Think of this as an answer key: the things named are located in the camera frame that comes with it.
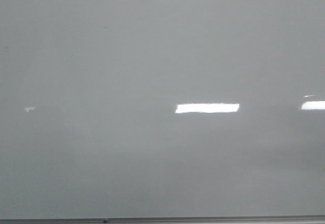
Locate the white whiteboard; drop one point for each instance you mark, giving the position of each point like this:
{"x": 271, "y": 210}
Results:
{"x": 161, "y": 108}

